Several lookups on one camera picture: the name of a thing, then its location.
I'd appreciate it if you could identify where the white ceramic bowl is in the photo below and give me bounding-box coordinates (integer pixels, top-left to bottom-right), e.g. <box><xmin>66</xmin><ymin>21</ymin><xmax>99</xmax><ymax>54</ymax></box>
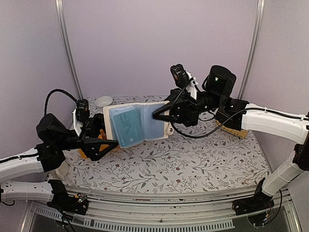
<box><xmin>95</xmin><ymin>96</ymin><xmax>113</xmax><ymax>108</ymax></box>

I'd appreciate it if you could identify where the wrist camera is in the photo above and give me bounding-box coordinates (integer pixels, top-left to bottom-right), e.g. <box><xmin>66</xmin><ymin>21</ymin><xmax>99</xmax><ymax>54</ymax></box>
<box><xmin>170</xmin><ymin>64</ymin><xmax>197</xmax><ymax>100</ymax></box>
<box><xmin>72</xmin><ymin>99</ymin><xmax>90</xmax><ymax>136</ymax></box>

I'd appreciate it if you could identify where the front aluminium rail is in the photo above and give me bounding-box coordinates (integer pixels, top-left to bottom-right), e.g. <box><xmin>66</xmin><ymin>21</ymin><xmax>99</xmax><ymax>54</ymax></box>
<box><xmin>21</xmin><ymin>187</ymin><xmax>302</xmax><ymax>232</ymax></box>

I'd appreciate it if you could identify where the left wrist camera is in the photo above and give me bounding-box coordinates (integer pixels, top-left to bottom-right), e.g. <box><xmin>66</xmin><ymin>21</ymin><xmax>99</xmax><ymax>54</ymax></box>
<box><xmin>72</xmin><ymin>99</ymin><xmax>90</xmax><ymax>136</ymax></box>

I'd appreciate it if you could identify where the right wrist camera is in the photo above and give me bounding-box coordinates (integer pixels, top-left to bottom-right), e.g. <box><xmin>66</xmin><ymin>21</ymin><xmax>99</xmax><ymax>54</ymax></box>
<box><xmin>170</xmin><ymin>64</ymin><xmax>197</xmax><ymax>100</ymax></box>

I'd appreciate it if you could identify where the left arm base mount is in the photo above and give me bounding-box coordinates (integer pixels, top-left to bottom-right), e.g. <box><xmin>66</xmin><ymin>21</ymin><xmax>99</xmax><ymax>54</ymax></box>
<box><xmin>47</xmin><ymin>193</ymin><xmax>89</xmax><ymax>216</ymax></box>

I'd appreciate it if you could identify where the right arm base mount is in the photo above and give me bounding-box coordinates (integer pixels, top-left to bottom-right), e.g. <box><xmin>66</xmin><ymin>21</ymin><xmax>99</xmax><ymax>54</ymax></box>
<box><xmin>232</xmin><ymin>193</ymin><xmax>274</xmax><ymax>216</ymax></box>

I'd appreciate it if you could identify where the right aluminium frame post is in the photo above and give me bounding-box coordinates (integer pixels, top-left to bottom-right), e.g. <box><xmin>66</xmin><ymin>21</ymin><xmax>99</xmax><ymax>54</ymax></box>
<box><xmin>238</xmin><ymin>0</ymin><xmax>265</xmax><ymax>100</ymax></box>

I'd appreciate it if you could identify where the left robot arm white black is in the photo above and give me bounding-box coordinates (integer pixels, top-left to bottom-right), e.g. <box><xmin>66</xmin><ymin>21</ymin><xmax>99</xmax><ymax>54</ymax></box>
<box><xmin>0</xmin><ymin>113</ymin><xmax>118</xmax><ymax>210</ymax></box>

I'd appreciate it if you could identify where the left black cable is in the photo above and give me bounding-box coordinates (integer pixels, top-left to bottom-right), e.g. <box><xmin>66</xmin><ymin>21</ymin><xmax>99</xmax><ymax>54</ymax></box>
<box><xmin>43</xmin><ymin>88</ymin><xmax>78</xmax><ymax>114</ymax></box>

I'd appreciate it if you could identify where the woven bamboo tray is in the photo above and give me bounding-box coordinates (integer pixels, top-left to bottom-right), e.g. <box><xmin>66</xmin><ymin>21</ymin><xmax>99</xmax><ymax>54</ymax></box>
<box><xmin>215</xmin><ymin>119</ymin><xmax>249</xmax><ymax>139</ymax></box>

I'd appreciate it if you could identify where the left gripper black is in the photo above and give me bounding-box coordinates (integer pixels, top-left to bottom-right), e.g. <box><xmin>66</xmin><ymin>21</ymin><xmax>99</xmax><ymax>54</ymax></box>
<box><xmin>55</xmin><ymin>113</ymin><xmax>124</xmax><ymax>161</ymax></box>

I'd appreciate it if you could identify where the black cable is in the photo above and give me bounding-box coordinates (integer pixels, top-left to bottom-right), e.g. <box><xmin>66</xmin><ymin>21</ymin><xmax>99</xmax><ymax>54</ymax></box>
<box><xmin>169</xmin><ymin>79</ymin><xmax>266</xmax><ymax>139</ymax></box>
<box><xmin>43</xmin><ymin>88</ymin><xmax>78</xmax><ymax>114</ymax></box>

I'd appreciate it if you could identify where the right black cable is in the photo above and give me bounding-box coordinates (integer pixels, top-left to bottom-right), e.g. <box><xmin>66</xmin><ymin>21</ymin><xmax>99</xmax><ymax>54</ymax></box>
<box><xmin>169</xmin><ymin>79</ymin><xmax>266</xmax><ymax>139</ymax></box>

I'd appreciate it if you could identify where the aluminium frame post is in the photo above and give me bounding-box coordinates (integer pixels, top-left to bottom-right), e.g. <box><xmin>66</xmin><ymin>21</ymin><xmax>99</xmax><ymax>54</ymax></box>
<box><xmin>55</xmin><ymin>0</ymin><xmax>83</xmax><ymax>99</ymax></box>
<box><xmin>238</xmin><ymin>0</ymin><xmax>265</xmax><ymax>100</ymax></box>

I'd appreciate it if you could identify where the beige card holder wallet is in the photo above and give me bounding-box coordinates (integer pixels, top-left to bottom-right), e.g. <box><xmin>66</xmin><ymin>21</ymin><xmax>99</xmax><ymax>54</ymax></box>
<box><xmin>103</xmin><ymin>101</ymin><xmax>174</xmax><ymax>148</ymax></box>

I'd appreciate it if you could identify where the yellow middle storage bin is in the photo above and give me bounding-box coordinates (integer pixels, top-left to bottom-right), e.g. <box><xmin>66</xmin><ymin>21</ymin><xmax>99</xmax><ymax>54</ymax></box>
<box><xmin>98</xmin><ymin>129</ymin><xmax>118</xmax><ymax>152</ymax></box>

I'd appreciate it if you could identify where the left aluminium frame post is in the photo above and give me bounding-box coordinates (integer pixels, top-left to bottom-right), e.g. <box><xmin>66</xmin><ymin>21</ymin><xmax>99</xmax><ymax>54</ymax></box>
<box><xmin>55</xmin><ymin>0</ymin><xmax>83</xmax><ymax>99</ymax></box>

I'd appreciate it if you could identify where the teal VIP credit card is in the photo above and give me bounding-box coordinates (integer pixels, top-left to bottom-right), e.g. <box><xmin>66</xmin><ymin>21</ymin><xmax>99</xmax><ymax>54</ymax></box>
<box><xmin>111</xmin><ymin>107</ymin><xmax>143</xmax><ymax>148</ymax></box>

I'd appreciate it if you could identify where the yellow left storage bin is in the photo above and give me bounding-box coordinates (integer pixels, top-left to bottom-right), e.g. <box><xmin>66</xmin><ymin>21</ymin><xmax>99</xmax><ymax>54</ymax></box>
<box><xmin>78</xmin><ymin>148</ymin><xmax>87</xmax><ymax>159</ymax></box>

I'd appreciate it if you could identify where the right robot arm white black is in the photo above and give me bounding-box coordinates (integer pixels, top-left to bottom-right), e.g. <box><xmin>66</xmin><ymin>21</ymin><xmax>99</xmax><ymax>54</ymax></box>
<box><xmin>153</xmin><ymin>64</ymin><xmax>309</xmax><ymax>211</ymax></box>

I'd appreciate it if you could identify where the yellow storage bin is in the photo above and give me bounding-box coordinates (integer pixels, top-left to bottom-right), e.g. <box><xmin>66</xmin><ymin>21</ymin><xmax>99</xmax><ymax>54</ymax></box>
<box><xmin>98</xmin><ymin>129</ymin><xmax>118</xmax><ymax>152</ymax></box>
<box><xmin>78</xmin><ymin>148</ymin><xmax>87</xmax><ymax>159</ymax></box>

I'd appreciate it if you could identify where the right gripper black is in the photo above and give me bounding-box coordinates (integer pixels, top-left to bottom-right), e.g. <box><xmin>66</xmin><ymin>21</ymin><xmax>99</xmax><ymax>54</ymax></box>
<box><xmin>151</xmin><ymin>87</ymin><xmax>224</xmax><ymax>126</ymax></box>

